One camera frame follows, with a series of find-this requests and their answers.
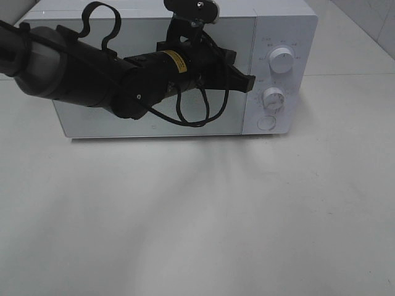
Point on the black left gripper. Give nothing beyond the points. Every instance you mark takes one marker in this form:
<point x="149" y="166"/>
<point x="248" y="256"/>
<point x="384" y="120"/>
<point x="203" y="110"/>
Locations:
<point x="188" y="64"/>

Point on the white timer knob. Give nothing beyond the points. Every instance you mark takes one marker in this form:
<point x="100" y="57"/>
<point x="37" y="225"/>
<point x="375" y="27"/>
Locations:
<point x="273" y="98"/>

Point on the round door release button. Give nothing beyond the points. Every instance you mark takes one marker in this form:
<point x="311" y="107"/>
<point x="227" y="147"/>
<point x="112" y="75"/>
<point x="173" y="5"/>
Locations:
<point x="266" y="123"/>

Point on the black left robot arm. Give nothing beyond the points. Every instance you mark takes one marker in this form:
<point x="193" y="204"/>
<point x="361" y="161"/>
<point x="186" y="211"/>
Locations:
<point x="55" y="64"/>

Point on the upper white dial knob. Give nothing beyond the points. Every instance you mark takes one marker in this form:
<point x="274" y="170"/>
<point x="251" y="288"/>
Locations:
<point x="281" y="59"/>

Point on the white microwave oven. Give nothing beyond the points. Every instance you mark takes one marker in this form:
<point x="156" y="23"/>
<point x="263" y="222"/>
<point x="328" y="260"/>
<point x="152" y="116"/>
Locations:
<point x="294" y="28"/>

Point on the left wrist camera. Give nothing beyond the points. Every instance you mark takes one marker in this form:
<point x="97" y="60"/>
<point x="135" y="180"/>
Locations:
<point x="204" y="11"/>

